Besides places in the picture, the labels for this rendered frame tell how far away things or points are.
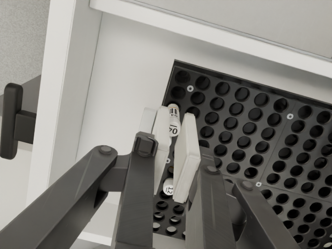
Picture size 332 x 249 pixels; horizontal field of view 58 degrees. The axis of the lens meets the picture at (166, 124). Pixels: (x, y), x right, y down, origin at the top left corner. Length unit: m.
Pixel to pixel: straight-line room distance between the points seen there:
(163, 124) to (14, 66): 1.17
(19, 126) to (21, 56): 1.02
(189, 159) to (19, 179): 0.30
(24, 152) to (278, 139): 0.29
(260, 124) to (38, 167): 0.20
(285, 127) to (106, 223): 0.22
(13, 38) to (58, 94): 1.06
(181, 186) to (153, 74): 0.18
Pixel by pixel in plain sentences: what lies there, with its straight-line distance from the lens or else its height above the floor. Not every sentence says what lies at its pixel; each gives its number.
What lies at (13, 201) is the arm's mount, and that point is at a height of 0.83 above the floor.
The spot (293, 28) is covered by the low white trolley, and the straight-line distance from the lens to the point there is 0.42.
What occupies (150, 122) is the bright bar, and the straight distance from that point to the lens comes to 0.33.
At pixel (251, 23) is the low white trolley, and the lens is 0.40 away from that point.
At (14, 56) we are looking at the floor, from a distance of 1.32.
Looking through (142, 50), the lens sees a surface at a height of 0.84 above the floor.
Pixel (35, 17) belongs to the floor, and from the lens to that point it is 1.26.
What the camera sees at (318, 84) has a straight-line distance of 0.36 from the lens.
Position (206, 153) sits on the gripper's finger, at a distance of 0.18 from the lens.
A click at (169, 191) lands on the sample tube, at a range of 0.29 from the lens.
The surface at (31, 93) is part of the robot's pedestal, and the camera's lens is 0.92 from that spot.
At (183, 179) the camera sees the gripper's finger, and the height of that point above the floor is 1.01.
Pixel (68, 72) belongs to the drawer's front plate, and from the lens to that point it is 0.25.
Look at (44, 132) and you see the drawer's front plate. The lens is 0.27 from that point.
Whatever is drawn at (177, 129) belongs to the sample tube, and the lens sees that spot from 0.22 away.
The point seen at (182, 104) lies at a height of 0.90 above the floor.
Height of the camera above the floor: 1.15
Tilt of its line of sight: 68 degrees down
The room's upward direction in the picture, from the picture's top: 176 degrees counter-clockwise
